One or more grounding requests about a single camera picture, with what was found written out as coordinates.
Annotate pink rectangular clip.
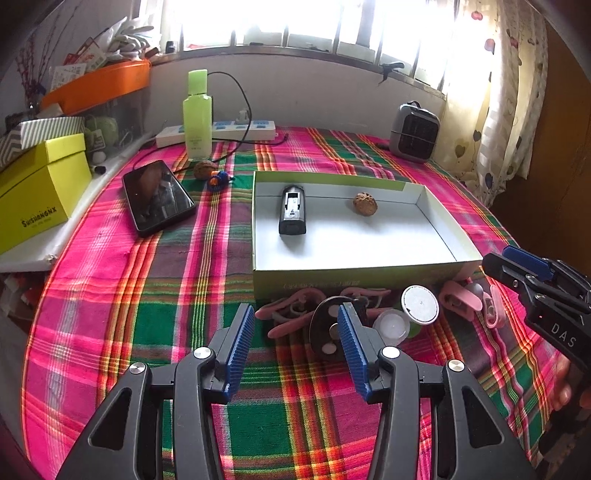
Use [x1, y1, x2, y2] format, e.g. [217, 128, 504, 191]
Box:
[438, 281, 483, 321]

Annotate black rectangular device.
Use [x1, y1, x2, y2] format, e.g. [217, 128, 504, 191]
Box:
[278, 185, 309, 237]

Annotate pink green plaid tablecloth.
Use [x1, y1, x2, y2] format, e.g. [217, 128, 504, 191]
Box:
[21, 124, 573, 480]

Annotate yellow cardboard box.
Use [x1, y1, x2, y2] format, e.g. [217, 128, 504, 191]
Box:
[0, 134, 93, 254]

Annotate white power strip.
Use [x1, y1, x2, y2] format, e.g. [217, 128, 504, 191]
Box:
[156, 120, 277, 148]

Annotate black smartphone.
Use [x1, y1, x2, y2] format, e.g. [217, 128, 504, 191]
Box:
[121, 160, 197, 238]

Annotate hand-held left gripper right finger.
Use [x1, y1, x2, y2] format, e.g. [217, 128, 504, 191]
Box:
[337, 302, 539, 480]

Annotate person's right hand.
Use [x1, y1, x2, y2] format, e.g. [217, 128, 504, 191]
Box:
[551, 357, 591, 411]

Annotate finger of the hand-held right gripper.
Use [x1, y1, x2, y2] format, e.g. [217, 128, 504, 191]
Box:
[503, 246, 591, 296]
[482, 252, 539, 296]

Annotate black charger cable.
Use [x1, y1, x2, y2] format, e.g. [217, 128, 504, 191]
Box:
[173, 71, 291, 176]

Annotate white disc on green base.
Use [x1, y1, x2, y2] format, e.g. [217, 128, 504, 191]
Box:
[401, 285, 439, 337]

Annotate small white cap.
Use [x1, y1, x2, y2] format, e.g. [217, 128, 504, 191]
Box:
[373, 309, 411, 343]

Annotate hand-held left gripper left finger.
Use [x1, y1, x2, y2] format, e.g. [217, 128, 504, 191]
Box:
[55, 304, 256, 480]

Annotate clear bin with orange lid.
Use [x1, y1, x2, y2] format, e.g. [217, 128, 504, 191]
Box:
[41, 60, 153, 162]

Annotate pink hook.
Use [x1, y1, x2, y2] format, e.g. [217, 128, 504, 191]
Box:
[482, 284, 502, 328]

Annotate dried purple flower branches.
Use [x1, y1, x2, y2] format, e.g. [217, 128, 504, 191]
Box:
[15, 36, 52, 112]

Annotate green white cardboard box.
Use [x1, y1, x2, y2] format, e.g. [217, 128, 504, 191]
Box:
[252, 171, 485, 301]

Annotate grey white striped box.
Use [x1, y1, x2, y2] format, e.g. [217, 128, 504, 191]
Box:
[0, 116, 86, 162]

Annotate black key fob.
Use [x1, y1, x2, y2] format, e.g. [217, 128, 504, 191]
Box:
[309, 298, 370, 363]

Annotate barred window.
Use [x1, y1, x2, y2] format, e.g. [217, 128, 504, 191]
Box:
[159, 0, 467, 93]

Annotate heart print curtain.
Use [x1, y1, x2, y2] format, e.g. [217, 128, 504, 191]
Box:
[443, 0, 550, 208]

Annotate grey space heater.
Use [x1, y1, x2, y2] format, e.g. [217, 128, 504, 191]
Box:
[389, 102, 441, 163]

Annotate white gloves and bags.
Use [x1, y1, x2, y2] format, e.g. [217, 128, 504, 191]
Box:
[92, 17, 160, 61]

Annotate black clip on windowsill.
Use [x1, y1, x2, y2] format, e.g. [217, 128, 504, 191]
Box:
[378, 61, 406, 86]

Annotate light green plastic bottle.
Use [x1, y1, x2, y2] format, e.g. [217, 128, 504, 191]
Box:
[183, 69, 214, 161]

